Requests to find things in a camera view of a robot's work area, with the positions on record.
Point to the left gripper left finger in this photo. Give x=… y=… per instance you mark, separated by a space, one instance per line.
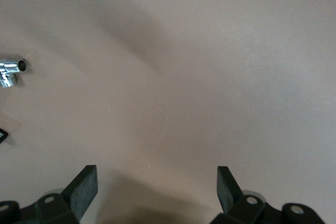
x=78 y=195

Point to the square white push button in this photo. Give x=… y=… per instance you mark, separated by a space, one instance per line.
x=2 y=136

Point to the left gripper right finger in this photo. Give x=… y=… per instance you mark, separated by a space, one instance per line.
x=228 y=195

